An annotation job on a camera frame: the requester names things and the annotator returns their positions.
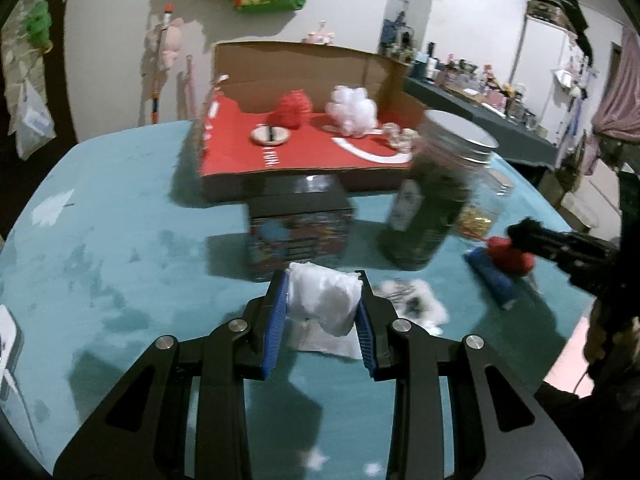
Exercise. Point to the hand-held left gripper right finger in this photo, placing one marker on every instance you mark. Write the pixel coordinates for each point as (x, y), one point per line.
(364, 330)

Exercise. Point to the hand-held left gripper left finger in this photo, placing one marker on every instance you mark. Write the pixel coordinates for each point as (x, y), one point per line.
(277, 325)

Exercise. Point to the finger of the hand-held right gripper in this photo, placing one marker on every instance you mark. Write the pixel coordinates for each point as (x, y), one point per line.
(565, 247)

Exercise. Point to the black fuzzy scrunchie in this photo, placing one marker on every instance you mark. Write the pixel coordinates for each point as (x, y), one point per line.
(522, 230)

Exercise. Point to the red heart plush pillow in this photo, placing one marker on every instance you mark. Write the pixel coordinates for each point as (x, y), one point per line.
(510, 257)

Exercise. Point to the white fluffy bunny hair clip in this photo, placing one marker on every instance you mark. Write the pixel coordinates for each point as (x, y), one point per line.
(415, 300)

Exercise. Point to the blue cloth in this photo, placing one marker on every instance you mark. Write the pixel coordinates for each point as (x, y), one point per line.
(492, 277)

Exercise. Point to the cardboard box with red inside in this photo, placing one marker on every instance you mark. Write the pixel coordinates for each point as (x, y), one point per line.
(310, 160)

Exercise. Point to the beige powder puff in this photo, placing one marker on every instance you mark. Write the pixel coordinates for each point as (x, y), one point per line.
(270, 135)

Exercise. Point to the cream crocheted scrunchie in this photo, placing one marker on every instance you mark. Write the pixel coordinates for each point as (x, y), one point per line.
(402, 137)

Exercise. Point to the orange mesh bath loofah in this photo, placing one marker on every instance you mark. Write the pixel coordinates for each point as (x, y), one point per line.
(292, 110)

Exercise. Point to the white mesh bath loofah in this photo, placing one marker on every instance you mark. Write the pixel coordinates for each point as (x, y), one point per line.
(352, 110)

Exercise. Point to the person's right hand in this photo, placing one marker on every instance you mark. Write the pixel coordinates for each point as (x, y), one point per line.
(607, 340)

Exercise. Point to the small clear plastic jar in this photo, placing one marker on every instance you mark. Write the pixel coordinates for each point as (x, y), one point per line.
(482, 210)

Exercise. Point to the black printed box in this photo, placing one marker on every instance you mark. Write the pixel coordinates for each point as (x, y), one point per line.
(300, 230)

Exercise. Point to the dark covered side table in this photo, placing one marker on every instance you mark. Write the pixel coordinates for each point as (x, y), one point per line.
(520, 145)

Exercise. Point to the glass jar with metal lid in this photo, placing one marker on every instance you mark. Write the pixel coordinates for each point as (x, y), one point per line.
(430, 200)

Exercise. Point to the pink hanging cloth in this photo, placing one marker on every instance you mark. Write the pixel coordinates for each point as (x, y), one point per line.
(620, 95)

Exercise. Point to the hanging white ornament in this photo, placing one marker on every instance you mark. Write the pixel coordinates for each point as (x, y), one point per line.
(567, 80)

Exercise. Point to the group of cosmetic bottles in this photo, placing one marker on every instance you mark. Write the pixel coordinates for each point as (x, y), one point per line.
(480, 80)

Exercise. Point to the white wardrobe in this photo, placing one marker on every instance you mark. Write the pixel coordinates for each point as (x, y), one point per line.
(545, 45)

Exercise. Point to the black bag on wardrobe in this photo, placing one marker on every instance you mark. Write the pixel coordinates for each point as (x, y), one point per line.
(565, 10)

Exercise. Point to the thin pink stick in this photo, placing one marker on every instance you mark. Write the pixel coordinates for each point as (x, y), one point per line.
(190, 85)

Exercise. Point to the orange and white stick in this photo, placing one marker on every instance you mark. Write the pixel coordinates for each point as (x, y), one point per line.
(159, 85)

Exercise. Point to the white flat device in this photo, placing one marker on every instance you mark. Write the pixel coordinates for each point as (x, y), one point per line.
(7, 340)

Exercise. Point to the small pink plush toy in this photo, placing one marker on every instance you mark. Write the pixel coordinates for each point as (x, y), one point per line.
(320, 35)

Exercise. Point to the white plastic bag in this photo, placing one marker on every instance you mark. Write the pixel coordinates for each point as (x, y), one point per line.
(32, 125)

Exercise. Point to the brown door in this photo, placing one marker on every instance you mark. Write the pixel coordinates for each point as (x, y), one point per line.
(65, 85)

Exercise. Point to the hanging door organizer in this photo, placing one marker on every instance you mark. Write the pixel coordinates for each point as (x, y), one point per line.
(15, 60)

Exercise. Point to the green plush toy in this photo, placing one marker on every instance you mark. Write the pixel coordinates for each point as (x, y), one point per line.
(37, 22)

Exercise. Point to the wall mirror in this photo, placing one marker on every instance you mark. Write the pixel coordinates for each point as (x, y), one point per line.
(410, 10)

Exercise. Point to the pink plush toy on wall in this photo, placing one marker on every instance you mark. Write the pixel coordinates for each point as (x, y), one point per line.
(170, 40)

